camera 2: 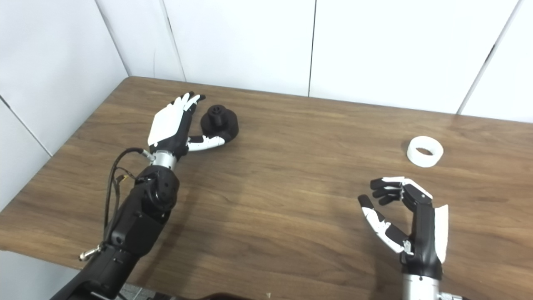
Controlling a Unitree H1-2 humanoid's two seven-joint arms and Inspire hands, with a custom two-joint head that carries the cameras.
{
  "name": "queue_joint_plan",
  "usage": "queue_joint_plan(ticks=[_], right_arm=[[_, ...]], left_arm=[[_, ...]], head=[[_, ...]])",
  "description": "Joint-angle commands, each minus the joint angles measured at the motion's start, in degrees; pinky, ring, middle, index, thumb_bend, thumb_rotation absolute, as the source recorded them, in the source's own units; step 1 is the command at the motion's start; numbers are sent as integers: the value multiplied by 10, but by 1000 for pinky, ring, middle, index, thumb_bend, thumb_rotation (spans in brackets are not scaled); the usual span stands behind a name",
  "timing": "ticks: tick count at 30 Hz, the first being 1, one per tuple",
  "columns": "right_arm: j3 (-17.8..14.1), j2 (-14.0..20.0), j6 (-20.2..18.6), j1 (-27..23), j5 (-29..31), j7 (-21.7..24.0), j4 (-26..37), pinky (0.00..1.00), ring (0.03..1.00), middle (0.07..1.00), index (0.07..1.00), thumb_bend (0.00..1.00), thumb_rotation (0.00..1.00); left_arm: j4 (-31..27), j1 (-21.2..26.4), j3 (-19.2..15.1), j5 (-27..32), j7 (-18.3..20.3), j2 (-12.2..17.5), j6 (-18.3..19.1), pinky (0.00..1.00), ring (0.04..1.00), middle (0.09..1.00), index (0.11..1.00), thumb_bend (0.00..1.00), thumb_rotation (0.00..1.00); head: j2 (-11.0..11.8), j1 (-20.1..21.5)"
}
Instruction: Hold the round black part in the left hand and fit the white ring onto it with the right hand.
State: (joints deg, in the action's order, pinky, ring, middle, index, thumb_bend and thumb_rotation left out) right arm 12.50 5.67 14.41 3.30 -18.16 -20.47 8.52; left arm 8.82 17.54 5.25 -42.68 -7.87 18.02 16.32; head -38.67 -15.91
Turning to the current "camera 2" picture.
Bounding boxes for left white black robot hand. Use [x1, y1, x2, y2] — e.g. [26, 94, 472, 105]
[147, 92, 226, 160]

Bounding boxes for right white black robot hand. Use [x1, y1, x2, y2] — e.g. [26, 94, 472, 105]
[358, 176, 449, 280]

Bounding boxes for round black part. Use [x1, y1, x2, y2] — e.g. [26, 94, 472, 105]
[200, 105, 240, 144]

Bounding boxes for white ring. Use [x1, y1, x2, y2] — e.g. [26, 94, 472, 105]
[407, 136, 444, 168]

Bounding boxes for thin left arm wires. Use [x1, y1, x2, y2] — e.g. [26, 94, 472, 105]
[113, 167, 137, 213]

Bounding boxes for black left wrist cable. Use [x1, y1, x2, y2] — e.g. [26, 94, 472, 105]
[79, 147, 155, 262]

